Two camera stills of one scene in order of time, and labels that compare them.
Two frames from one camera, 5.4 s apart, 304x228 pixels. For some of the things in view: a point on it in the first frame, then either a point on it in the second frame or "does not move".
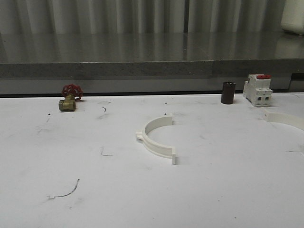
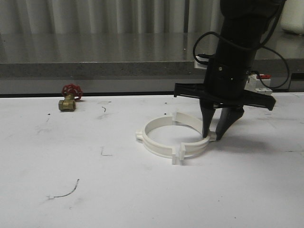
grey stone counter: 148,61 does not move
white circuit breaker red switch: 257,90 does not move
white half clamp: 284,118 -> 188,150
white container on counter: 292,16 does not move
